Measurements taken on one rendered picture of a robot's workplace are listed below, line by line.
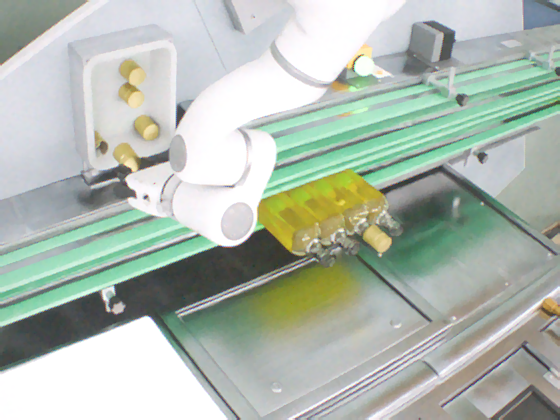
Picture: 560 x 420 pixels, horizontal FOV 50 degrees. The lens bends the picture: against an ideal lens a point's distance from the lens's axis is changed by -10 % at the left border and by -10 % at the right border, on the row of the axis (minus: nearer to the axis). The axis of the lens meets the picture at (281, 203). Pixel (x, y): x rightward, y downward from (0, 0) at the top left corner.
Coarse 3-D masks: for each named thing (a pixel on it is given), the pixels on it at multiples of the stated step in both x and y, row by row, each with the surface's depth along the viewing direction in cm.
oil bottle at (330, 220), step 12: (288, 192) 126; (300, 192) 126; (312, 192) 126; (300, 204) 123; (312, 204) 123; (324, 204) 124; (312, 216) 121; (324, 216) 121; (336, 216) 121; (324, 228) 119; (336, 228) 120; (324, 240) 121
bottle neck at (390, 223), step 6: (378, 216) 126; (384, 216) 125; (390, 216) 125; (378, 222) 126; (384, 222) 125; (390, 222) 124; (396, 222) 124; (384, 228) 125; (390, 228) 124; (396, 228) 123; (402, 228) 124; (396, 234) 124
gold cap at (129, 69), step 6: (126, 60) 110; (132, 60) 111; (120, 66) 110; (126, 66) 109; (132, 66) 109; (138, 66) 109; (120, 72) 110; (126, 72) 109; (132, 72) 108; (138, 72) 108; (144, 72) 109; (126, 78) 109; (132, 78) 108; (138, 78) 109; (144, 78) 110; (138, 84) 110
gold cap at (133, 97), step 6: (126, 84) 112; (132, 84) 113; (120, 90) 112; (126, 90) 111; (132, 90) 111; (138, 90) 111; (120, 96) 113; (126, 96) 111; (132, 96) 110; (138, 96) 111; (144, 96) 112; (126, 102) 111; (132, 102) 111; (138, 102) 112
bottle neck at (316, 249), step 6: (318, 240) 117; (312, 246) 116; (318, 246) 116; (324, 246) 116; (312, 252) 116; (318, 252) 115; (324, 252) 115; (330, 252) 115; (318, 258) 115; (324, 258) 114; (330, 258) 116; (324, 264) 114; (330, 264) 116
